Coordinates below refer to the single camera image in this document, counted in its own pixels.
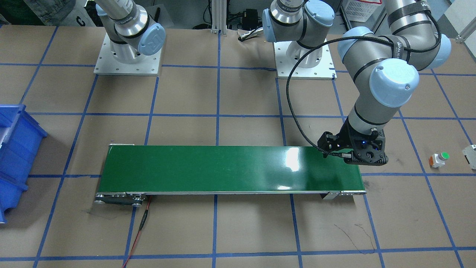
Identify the second white arm base plate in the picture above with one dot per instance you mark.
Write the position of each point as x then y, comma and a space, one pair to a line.
122, 59

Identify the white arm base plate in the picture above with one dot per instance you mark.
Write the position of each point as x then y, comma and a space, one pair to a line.
318, 65

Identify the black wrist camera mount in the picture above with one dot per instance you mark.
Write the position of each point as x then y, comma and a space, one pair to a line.
329, 143

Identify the aluminium frame post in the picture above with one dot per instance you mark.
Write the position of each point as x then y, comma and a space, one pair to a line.
219, 13

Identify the green push button switch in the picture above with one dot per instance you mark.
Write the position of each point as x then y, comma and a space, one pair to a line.
438, 159

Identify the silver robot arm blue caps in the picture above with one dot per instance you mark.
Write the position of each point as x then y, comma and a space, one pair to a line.
383, 68

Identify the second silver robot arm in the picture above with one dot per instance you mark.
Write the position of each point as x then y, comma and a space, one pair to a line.
130, 23

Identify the blue plastic bin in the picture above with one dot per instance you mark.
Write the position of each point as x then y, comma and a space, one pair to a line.
21, 136

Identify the green conveyor belt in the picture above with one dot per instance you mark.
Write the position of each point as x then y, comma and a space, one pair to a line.
133, 172

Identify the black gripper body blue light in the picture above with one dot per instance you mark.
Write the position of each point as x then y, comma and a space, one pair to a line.
344, 137

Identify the white red circuit breaker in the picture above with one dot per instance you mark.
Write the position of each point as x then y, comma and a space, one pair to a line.
470, 154

